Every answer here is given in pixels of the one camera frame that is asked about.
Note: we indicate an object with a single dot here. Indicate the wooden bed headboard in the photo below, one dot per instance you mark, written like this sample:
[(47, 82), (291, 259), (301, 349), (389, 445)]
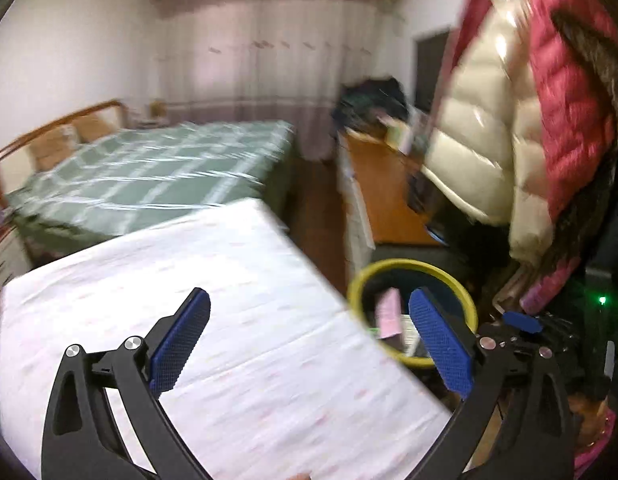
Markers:
[(54, 122)]

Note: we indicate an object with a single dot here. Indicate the wooden desk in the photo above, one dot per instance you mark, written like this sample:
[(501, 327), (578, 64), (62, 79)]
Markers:
[(384, 195)]

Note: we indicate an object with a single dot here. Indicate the cream puffer jacket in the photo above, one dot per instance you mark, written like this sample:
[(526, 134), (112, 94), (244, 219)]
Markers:
[(474, 135)]

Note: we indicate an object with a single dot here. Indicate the tan pillow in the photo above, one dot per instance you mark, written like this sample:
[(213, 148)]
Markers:
[(91, 127), (51, 149)]

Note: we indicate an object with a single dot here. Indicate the white nightstand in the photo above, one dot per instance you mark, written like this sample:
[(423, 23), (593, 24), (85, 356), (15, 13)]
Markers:
[(4, 265)]

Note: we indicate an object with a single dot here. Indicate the pile of clothes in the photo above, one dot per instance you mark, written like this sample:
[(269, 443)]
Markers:
[(369, 97)]

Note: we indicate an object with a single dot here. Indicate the yellow rimmed trash bin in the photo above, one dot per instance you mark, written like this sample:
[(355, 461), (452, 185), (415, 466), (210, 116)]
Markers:
[(429, 277)]

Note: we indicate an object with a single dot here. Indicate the pink white curtain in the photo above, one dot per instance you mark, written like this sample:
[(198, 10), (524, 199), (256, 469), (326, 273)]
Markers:
[(269, 60)]

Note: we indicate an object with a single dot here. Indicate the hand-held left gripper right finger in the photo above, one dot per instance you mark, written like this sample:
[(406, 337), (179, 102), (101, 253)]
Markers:
[(441, 342)]

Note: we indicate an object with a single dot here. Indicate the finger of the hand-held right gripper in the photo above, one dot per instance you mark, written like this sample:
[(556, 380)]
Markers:
[(521, 321)]

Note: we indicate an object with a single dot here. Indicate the bed with green quilt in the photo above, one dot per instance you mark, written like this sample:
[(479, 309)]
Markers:
[(139, 175)]

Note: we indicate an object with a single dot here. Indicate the dark door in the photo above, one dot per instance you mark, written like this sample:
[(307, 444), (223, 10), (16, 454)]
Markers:
[(431, 70)]

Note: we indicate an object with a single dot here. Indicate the red puffer jacket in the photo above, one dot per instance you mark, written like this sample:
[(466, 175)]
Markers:
[(564, 85)]

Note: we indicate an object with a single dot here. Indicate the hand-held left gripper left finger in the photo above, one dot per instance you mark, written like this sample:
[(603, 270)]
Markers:
[(181, 340)]

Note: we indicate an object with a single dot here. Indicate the white dotted tablecloth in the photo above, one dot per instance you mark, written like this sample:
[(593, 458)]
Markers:
[(239, 310)]

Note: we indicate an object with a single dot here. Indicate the red white packet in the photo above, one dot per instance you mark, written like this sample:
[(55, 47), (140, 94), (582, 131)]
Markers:
[(389, 312)]

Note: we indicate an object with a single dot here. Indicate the pink patterned garment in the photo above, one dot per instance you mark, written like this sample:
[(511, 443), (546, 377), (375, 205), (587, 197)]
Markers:
[(554, 285)]

